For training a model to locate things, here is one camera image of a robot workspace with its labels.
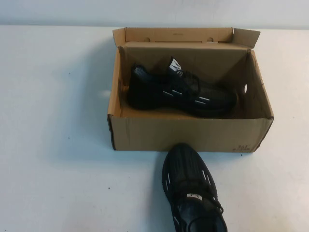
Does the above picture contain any black knit sneaker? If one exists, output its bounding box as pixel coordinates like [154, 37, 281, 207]
[162, 143, 229, 232]
[126, 56, 240, 118]

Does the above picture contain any brown cardboard shoe box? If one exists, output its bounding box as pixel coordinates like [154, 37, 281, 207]
[107, 27, 275, 154]

